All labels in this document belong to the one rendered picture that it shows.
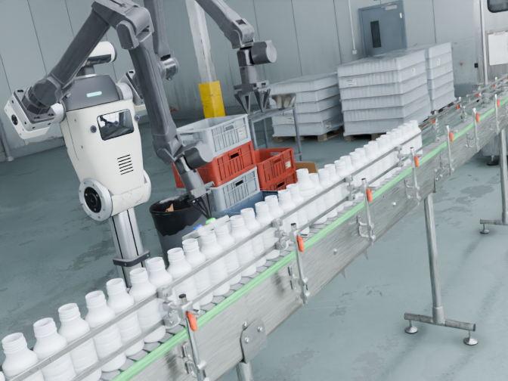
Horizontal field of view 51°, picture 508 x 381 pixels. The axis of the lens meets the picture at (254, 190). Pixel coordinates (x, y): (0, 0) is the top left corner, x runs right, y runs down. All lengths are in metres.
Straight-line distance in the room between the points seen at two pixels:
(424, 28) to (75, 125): 10.61
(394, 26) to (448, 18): 1.11
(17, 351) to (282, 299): 0.78
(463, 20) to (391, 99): 4.07
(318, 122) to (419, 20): 4.14
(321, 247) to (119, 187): 0.72
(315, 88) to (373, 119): 1.11
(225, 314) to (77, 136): 0.83
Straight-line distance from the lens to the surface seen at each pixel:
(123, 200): 1.92
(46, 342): 1.11
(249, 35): 1.76
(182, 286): 1.30
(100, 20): 1.48
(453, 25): 11.87
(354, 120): 8.37
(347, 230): 1.88
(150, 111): 1.55
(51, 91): 1.68
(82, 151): 1.88
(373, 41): 12.44
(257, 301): 1.48
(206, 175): 4.02
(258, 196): 2.52
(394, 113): 8.12
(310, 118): 8.87
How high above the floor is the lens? 1.59
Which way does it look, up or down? 14 degrees down
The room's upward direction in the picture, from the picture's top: 10 degrees counter-clockwise
